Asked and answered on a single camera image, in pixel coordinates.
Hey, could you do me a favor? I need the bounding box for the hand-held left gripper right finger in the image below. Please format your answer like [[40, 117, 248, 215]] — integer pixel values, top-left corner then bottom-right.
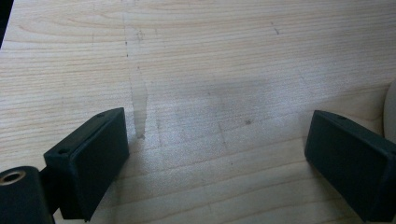
[[304, 109, 396, 223]]

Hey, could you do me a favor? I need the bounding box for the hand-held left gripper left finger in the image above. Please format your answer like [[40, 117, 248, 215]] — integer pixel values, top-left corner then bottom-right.
[[43, 106, 131, 223]]

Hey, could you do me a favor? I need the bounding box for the round beige object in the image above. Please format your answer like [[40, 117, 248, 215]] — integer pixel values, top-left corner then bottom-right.
[[382, 81, 396, 144]]

